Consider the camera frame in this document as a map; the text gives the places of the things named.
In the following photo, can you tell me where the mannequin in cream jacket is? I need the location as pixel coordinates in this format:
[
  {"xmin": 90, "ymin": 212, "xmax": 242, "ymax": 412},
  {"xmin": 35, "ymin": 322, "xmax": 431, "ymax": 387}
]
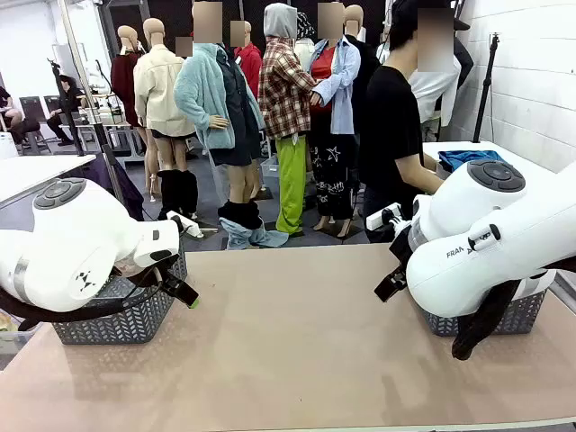
[{"xmin": 133, "ymin": 17, "xmax": 200, "ymax": 221}]

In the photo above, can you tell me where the clear storage box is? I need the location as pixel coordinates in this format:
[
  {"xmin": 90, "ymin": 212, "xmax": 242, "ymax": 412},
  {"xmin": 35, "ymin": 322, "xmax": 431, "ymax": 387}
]
[{"xmin": 259, "ymin": 155, "xmax": 280, "ymax": 188}]

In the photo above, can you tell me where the white table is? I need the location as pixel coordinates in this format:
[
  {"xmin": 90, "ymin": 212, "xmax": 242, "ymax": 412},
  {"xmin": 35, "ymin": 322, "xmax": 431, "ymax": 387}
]
[
  {"xmin": 0, "ymin": 154, "xmax": 98, "ymax": 204},
  {"xmin": 422, "ymin": 140, "xmax": 576, "ymax": 181}
]

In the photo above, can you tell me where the mannequin in pale blue shirt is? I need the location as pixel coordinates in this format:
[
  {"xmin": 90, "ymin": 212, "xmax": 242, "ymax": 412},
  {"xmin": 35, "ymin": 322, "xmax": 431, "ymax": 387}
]
[{"xmin": 308, "ymin": 2, "xmax": 364, "ymax": 239}]

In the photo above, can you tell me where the left arm black cable sleeve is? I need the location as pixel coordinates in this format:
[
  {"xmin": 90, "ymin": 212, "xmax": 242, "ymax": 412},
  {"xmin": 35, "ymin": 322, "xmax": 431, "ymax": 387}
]
[{"xmin": 0, "ymin": 265, "xmax": 166, "ymax": 332}]

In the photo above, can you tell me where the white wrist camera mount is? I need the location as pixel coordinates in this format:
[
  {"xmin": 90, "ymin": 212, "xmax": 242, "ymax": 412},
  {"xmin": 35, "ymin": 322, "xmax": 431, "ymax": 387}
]
[
  {"xmin": 166, "ymin": 211, "xmax": 204, "ymax": 239},
  {"xmin": 365, "ymin": 202, "xmax": 403, "ymax": 231}
]

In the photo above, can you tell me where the mannequin in maroon dress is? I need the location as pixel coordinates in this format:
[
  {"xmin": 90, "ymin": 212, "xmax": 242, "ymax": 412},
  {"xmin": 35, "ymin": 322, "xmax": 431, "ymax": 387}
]
[{"xmin": 110, "ymin": 25, "xmax": 145, "ymax": 130}]

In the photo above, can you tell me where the mannequin with houndstooth hat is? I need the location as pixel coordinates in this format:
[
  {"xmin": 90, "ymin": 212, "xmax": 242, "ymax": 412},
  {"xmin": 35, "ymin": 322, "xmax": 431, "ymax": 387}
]
[{"xmin": 294, "ymin": 11, "xmax": 316, "ymax": 68}]

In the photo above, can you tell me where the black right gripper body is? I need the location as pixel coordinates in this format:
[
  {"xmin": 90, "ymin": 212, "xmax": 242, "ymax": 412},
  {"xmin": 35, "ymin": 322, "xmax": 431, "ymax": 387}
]
[{"xmin": 389, "ymin": 224, "xmax": 413, "ymax": 271}]

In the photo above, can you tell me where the clear plastic bin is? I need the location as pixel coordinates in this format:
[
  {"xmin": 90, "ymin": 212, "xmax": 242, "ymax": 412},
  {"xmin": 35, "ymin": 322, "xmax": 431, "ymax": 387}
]
[{"xmin": 0, "ymin": 314, "xmax": 42, "ymax": 357}]

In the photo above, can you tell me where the silver frame pole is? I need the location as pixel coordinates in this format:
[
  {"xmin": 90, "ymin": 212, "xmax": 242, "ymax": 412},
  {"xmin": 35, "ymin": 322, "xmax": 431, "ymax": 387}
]
[{"xmin": 58, "ymin": 0, "xmax": 131, "ymax": 208}]

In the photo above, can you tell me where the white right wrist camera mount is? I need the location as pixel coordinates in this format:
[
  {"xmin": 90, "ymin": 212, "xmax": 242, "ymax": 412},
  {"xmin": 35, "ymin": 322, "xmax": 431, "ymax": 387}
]
[{"xmin": 365, "ymin": 202, "xmax": 403, "ymax": 231}]

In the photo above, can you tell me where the mannequin in black coat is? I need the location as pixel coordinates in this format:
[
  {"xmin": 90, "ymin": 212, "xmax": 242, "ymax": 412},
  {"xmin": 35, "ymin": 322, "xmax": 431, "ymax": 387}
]
[{"xmin": 344, "ymin": 4, "xmax": 383, "ymax": 136}]

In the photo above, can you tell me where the person in black t-shirt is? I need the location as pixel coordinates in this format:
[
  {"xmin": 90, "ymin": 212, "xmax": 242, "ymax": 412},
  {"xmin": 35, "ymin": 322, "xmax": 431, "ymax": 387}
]
[{"xmin": 359, "ymin": 0, "xmax": 455, "ymax": 244}]

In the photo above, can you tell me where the grey woven plastic basket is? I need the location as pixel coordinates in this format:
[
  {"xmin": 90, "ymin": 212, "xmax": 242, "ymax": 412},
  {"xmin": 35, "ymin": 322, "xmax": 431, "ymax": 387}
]
[
  {"xmin": 52, "ymin": 238, "xmax": 188, "ymax": 346},
  {"xmin": 422, "ymin": 287, "xmax": 548, "ymax": 338}
]

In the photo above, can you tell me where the mannequin in light-blue fleece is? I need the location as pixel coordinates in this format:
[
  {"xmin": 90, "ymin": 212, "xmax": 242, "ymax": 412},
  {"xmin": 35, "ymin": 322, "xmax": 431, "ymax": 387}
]
[{"xmin": 174, "ymin": 2, "xmax": 238, "ymax": 152}]

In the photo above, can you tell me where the mannequin in plaid hoodie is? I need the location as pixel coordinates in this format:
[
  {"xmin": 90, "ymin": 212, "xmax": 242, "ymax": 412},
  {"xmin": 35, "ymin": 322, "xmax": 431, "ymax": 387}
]
[{"xmin": 258, "ymin": 2, "xmax": 319, "ymax": 238}]

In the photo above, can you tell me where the mannequin in red jacket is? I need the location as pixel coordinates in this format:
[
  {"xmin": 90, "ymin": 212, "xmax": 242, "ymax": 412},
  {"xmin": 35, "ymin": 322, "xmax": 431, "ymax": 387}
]
[{"xmin": 229, "ymin": 20, "xmax": 265, "ymax": 98}]

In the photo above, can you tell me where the black office chair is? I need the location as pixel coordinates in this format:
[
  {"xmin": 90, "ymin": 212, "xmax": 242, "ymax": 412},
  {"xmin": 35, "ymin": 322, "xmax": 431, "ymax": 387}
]
[{"xmin": 20, "ymin": 96, "xmax": 51, "ymax": 155}]

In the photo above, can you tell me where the background person in black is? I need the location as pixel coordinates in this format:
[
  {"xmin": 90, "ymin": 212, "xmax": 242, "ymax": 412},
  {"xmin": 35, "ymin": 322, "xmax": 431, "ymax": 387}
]
[{"xmin": 47, "ymin": 74, "xmax": 86, "ymax": 148}]

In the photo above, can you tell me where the background person seated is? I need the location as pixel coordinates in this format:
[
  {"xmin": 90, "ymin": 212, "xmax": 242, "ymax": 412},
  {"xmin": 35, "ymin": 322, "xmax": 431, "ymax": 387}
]
[{"xmin": 0, "ymin": 85, "xmax": 29, "ymax": 145}]

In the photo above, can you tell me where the mannequin in black top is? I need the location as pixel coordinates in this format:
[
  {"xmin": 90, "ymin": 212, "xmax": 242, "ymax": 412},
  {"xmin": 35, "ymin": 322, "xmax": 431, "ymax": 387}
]
[{"xmin": 452, "ymin": 17, "xmax": 474, "ymax": 89}]

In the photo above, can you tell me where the person's right forearm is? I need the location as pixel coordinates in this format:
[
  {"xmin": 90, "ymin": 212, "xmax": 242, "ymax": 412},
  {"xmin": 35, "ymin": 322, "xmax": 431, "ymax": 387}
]
[{"xmin": 395, "ymin": 155, "xmax": 446, "ymax": 195}]

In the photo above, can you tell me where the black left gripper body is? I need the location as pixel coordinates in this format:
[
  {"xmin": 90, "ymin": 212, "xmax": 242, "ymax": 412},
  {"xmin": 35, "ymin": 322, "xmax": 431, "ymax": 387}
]
[{"xmin": 143, "ymin": 264, "xmax": 181, "ymax": 293}]

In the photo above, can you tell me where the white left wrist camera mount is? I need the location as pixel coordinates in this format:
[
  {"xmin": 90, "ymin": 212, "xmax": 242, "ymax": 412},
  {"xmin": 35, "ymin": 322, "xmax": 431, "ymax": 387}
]
[{"xmin": 166, "ymin": 211, "xmax": 204, "ymax": 239}]

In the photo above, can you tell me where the purple cloth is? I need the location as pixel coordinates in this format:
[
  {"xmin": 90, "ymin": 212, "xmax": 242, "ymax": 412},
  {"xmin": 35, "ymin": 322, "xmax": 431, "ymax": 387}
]
[{"xmin": 83, "ymin": 152, "xmax": 145, "ymax": 221}]

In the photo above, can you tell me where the black tripod stand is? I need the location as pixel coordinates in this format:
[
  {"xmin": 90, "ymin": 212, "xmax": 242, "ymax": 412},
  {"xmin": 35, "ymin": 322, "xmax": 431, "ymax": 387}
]
[
  {"xmin": 47, "ymin": 58, "xmax": 86, "ymax": 158},
  {"xmin": 472, "ymin": 31, "xmax": 503, "ymax": 144}
]

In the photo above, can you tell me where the mannequin in white shirt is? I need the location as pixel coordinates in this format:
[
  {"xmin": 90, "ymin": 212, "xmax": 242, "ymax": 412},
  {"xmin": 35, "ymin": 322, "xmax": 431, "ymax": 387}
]
[{"xmin": 407, "ymin": 44, "xmax": 463, "ymax": 143}]

